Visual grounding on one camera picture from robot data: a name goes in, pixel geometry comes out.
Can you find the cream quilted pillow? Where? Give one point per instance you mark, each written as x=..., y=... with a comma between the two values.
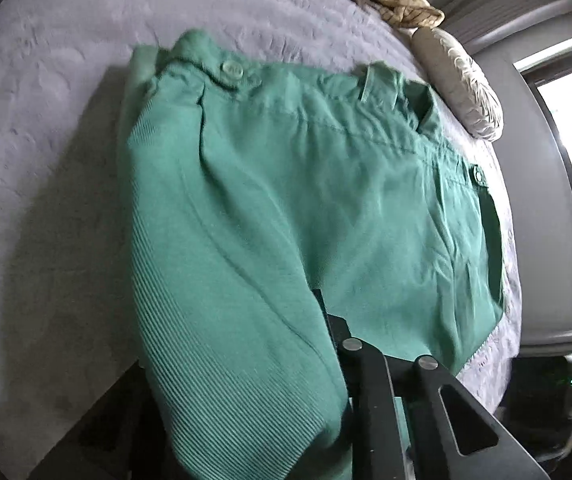
x=460, y=81

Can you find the green button-up shirt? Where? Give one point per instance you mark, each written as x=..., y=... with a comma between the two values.
x=261, y=196

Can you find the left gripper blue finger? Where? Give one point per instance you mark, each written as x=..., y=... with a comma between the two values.
x=416, y=409

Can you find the grey embossed plush blanket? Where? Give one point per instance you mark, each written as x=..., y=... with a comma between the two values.
x=73, y=404

